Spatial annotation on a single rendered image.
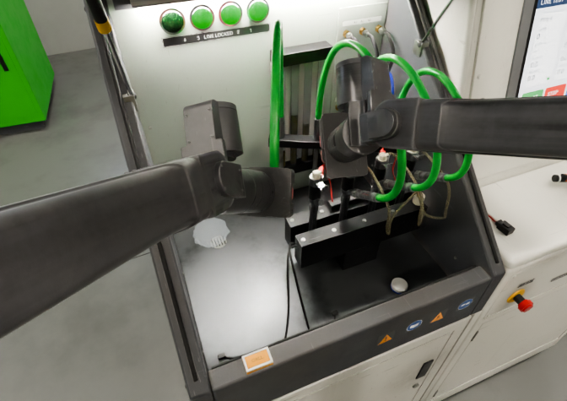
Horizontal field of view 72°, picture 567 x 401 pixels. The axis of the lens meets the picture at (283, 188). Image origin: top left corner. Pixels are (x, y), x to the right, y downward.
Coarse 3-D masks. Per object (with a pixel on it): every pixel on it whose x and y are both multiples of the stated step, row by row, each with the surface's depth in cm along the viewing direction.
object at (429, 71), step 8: (416, 72) 79; (424, 72) 77; (432, 72) 75; (440, 72) 74; (408, 80) 82; (440, 80) 73; (448, 80) 72; (408, 88) 83; (448, 88) 72; (400, 96) 86; (456, 96) 71; (464, 160) 73; (464, 168) 73; (416, 176) 88; (424, 176) 85; (440, 176) 80; (448, 176) 78; (456, 176) 76
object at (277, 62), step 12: (276, 24) 62; (276, 36) 59; (276, 48) 58; (276, 60) 57; (276, 72) 56; (276, 84) 55; (276, 96) 55; (276, 108) 55; (276, 120) 55; (276, 132) 55; (276, 144) 55; (276, 156) 55
